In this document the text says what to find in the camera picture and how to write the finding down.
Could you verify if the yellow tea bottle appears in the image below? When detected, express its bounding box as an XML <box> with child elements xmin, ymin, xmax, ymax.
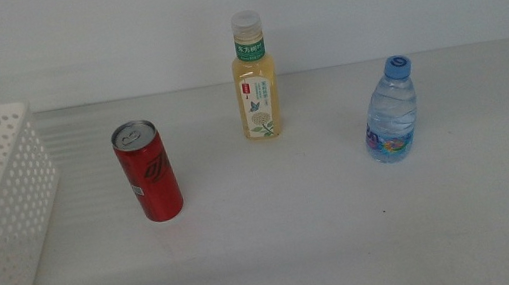
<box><xmin>222</xmin><ymin>6</ymin><xmax>287</xmax><ymax>142</ymax></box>

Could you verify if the red soda can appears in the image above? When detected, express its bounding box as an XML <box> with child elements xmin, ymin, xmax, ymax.
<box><xmin>108</xmin><ymin>115</ymin><xmax>187</xmax><ymax>229</ymax></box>

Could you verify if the clear water bottle blue cap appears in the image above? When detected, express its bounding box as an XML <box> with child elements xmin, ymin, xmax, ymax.
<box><xmin>353</xmin><ymin>52</ymin><xmax>428</xmax><ymax>168</ymax></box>

